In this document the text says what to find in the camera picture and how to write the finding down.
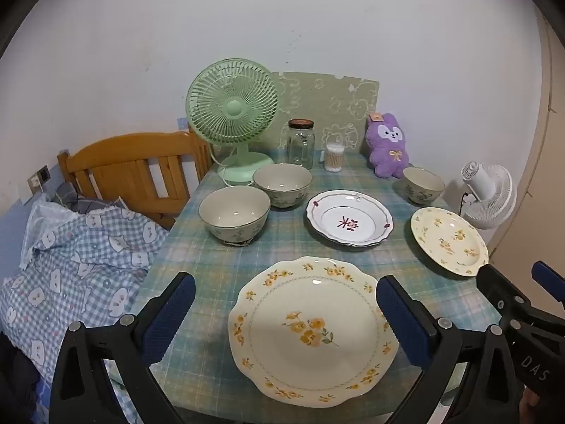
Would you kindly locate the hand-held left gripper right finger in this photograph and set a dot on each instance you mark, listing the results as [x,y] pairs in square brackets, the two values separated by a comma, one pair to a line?
[401,318]

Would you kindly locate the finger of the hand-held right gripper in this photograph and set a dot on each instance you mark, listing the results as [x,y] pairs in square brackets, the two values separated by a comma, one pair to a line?
[496,287]
[547,276]

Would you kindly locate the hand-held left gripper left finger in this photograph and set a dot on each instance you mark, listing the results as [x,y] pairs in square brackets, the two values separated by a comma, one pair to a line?
[170,318]

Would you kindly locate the small yellow floral plate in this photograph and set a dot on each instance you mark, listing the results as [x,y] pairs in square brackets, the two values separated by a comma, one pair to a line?
[448,240]

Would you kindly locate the large yellow floral plate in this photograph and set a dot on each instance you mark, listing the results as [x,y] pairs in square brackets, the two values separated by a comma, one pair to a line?
[309,331]

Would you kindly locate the white plate with red print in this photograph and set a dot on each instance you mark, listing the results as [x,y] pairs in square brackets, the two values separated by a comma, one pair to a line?
[348,221]

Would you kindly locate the large cream ceramic bowl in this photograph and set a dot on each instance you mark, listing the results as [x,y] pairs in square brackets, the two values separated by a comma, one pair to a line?
[234,212]
[282,181]

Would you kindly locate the small cream ceramic bowl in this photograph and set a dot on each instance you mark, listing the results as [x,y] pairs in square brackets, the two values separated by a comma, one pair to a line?
[421,183]

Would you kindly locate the green plaid tablecloth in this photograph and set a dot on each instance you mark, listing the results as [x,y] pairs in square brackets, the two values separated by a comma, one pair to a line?
[198,274]

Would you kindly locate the white clip fan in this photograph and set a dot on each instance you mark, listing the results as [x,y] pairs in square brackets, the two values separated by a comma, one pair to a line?
[490,194]

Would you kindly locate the blue checked bear blanket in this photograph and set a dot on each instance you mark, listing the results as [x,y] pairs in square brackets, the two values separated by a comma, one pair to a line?
[79,265]

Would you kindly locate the beige door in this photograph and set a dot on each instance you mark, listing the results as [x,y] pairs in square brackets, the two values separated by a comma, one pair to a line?
[551,163]

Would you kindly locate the grey plaid cloth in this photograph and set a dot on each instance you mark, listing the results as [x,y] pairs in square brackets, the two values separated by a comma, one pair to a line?
[70,194]

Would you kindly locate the wooden bed headboard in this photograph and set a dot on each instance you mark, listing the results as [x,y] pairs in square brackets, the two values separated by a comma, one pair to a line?
[119,159]

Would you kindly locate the dark cloth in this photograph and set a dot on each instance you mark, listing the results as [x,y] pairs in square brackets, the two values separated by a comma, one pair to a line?
[13,375]

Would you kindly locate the purple plush bunny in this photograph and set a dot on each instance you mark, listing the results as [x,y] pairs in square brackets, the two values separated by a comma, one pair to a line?
[388,150]

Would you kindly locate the cotton swab container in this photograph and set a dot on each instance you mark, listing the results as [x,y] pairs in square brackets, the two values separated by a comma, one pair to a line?
[334,157]

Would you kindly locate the glass jar with brown lid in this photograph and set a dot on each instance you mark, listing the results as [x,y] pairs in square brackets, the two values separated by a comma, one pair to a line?
[301,150]

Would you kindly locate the green desk fan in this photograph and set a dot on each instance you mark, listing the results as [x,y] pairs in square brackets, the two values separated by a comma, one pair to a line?
[231,108]

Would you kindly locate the green patterned board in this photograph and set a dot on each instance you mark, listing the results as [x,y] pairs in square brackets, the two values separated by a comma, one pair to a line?
[318,97]

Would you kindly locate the wall socket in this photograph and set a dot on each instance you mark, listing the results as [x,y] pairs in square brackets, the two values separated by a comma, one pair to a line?
[43,173]
[34,184]

